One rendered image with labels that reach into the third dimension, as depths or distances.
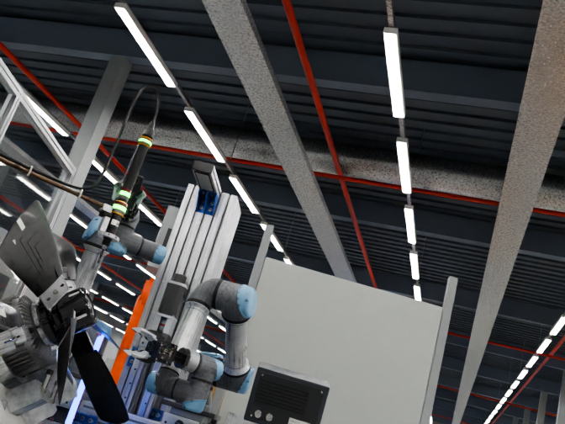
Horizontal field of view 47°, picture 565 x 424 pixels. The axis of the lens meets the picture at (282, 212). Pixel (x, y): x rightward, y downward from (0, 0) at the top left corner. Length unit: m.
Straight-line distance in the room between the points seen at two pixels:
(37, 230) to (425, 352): 2.63
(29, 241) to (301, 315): 2.30
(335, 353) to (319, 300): 0.32
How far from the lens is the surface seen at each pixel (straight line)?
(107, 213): 2.14
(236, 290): 2.44
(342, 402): 3.84
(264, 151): 11.14
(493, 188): 10.48
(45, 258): 1.91
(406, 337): 3.94
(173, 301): 2.93
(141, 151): 2.22
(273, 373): 2.31
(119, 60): 10.00
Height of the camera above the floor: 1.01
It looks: 19 degrees up
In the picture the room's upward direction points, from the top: 17 degrees clockwise
